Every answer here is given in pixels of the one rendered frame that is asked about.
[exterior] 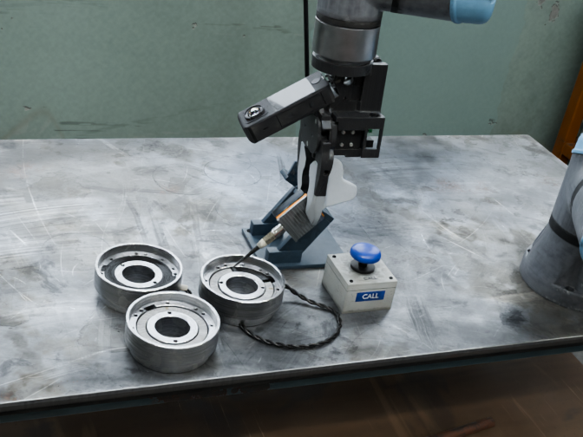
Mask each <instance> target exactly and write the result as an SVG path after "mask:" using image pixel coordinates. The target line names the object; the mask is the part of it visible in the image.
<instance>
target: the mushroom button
mask: <svg viewBox="0 0 583 437"><path fill-rule="evenodd" d="M350 255H351V256H352V257H353V258H354V259H355V260H357V261H358V265H359V266H361V267H367V266H368V264H375V263H377V262H379V261H380V259H381V256H382V255H381V252H380V250H379V249H378V248H377V247H376V246H374V245H372V244H369V243H364V242H361V243H356V244H354V245H353V246H352V247H351V248H350Z"/></svg>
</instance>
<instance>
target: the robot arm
mask: <svg viewBox="0 0 583 437"><path fill-rule="evenodd" d="M495 1H496V0H318V4H317V12H316V19H315V26H314V33H313V40H312V47H311V48H312V50H313V52H312V59H311V65H312V67H313V68H315V69H317V70H318V71H317V72H315V73H313V74H312V75H309V76H307V77H305V78H304V79H302V80H300V81H298V82H296V83H294V84H292V85H291V86H289V87H287V88H284V89H282V90H280V91H278V92H277V93H276V94H274V95H271V96H269V97H267V98H265V99H264V100H262V101H260V102H258V103H256V104H254V105H252V106H250V107H249V108H246V109H245V110H243V111H241V112H239V113H238V120H239V124H240V125H241V127H242V129H243V131H244V133H245V134H246V137H247V139H248V140H249V141H250V142H251V143H254V144H255V143H257V142H259V141H261V140H263V139H265V138H267V137H269V136H271V135H272V134H275V133H276V132H278V131H280V130H282V129H284V128H286V127H288V126H290V125H291V124H293V123H295V122H297V121H300V120H301V121H300V129H299V134H298V163H297V168H298V190H299V189H301V190H302V191H303V192H304V193H305V194H307V204H306V208H305V213H306V215H307V217H308V219H309V220H310V222H311V224H312V225H317V223H318V221H319V219H320V216H321V213H322V211H323V209H325V207H328V206H332V205H337V204H341V203H344V202H347V201H350V200H352V199H354V198H355V197H356V195H357V187H356V186H355V185H354V184H352V183H350V182H349V181H347V180H345V179H344V178H343V176H344V169H343V165H342V162H341V161H340V160H338V159H335V158H334V155H344V157H361V158H378V157H379V152H380V146H381V142H382V137H383V127H384V122H385V117H384V116H383V115H382V114H381V106H382V101H383V91H384V86H385V82H386V76H387V71H388V66H389V65H388V64H387V63H386V62H382V60H381V58H380V57H379V56H378V55H376V54H377V45H378V39H379V34H380V29H381V21H382V17H383V12H384V11H388V12H392V13H397V14H404V15H410V16H420V17H427V18H433V19H439V20H444V21H451V22H453V23H457V24H460V23H473V24H484V23H486V22H487V21H488V20H489V19H490V17H491V16H492V13H493V11H494V7H495ZM319 71H321V72H323V73H326V75H324V76H325V78H326V77H328V81H327V80H326V79H325V78H324V76H323V75H322V73H321V72H319ZM330 84H331V85H330ZM372 129H380V130H379V135H378V141H377V148H366V147H373V142H374V140H373V139H372V138H371V137H370V136H367V133H372ZM520 274H521V277H522V279H523V280H524V282H525V283H526V284H527V285H528V286H529V287H530V288H531V289H532V290H533V291H535V292H536V293H537V294H539V295H540V296H542V297H544V298H546V300H548V301H550V302H552V303H555V304H558V305H559V306H562V307H565V308H568V309H570V310H576V311H580V312H583V134H582V135H581V136H580V137H579V138H578V141H577V143H576V146H575V148H574V149H573V150H572V157H571V159H570V161H569V164H568V167H567V171H566V174H565V176H564V179H563V181H562V184H561V187H560V190H559V193H558V196H557V199H556V201H555V204H554V208H553V210H552V213H551V216H550V219H549V221H548V223H547V225H546V226H545V228H544V229H543V230H542V231H541V232H540V234H539V235H538V237H537V238H536V239H535V241H534V242H533V243H532V244H531V245H530V246H529V247H528V248H527V249H526V251H525V253H524V255H523V258H522V260H521V264H520Z"/></svg>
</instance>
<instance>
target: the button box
mask: <svg viewBox="0 0 583 437"><path fill-rule="evenodd" d="M322 284H323V286H324V287H325V288H326V290H327V291H328V293H329V294H330V296H331V298H332V300H333V301H334V303H335V304H336V306H337V307H338V309H339V310H340V312H341V313H342V314H345V313H355V312H365V311H374V310H390V308H391V305H392V301H393V297H394V295H395V291H396V285H397V280H396V278H395V277H394V276H393V274H392V273H391V272H390V270H389V269H388V267H387V266H386V265H385V264H384V262H383V261H382V259H380V261H379V262H377V263H375V264H368V266H367V267H361V266H359V265H358V261H357V260H355V259H354V258H353V257H352V256H351V255H350V253H340V254H328V255H327V259H326V263H325V267H324V275H323V279H322Z"/></svg>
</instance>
